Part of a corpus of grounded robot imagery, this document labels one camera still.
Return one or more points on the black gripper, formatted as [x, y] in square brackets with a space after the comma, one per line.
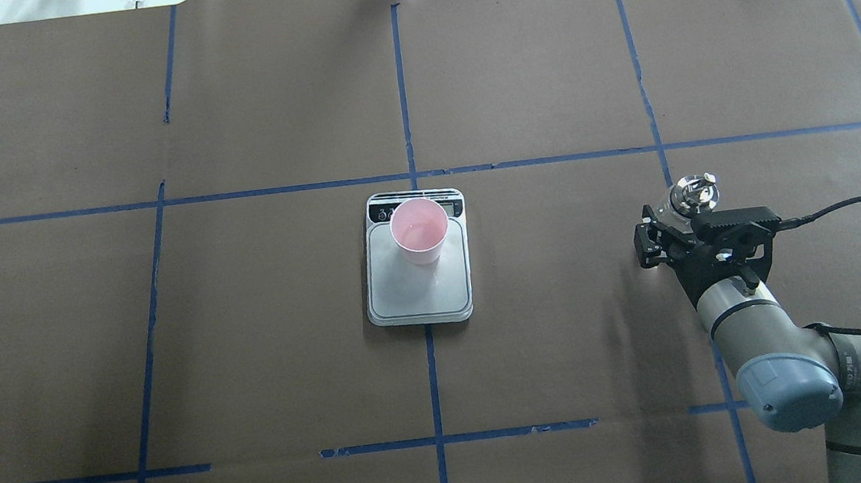
[685, 259]

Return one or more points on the clear glass sauce bottle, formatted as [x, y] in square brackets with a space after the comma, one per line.
[693, 195]

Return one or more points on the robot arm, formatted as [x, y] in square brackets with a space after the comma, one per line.
[792, 377]

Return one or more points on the digital kitchen scale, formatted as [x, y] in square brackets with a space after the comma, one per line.
[400, 292]

